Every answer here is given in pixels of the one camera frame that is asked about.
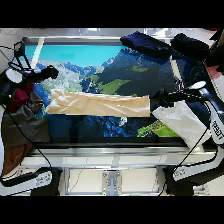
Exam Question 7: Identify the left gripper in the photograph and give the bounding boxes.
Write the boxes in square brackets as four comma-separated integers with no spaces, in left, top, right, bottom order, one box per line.
[36,65,60,82]

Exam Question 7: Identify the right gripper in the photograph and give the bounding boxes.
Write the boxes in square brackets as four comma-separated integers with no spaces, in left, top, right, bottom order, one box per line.
[150,88,177,111]

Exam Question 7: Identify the beige shirt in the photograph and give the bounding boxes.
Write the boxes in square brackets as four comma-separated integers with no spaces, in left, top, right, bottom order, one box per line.
[44,88,152,119]

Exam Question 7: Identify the white garment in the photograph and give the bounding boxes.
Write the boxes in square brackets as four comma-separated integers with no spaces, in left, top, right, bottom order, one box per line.
[152,99,213,150]

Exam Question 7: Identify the dark red garment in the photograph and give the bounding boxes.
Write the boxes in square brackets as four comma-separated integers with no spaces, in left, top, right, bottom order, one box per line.
[7,82,36,113]

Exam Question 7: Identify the navy blue garment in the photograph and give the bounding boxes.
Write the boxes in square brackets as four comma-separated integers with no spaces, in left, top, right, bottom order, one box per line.
[119,30,173,59]

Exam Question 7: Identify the black garment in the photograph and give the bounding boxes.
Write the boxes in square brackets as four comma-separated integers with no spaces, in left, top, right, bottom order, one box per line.
[170,32,211,62]

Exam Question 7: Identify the brown garment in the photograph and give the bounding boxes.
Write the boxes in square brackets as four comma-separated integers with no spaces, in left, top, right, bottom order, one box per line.
[1,142,34,177]

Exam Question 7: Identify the black cable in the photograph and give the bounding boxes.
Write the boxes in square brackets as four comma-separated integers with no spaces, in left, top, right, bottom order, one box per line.
[157,121,213,197]
[1,103,54,169]

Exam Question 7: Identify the silver frame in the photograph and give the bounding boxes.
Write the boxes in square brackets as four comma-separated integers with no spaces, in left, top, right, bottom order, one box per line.
[0,145,224,197]

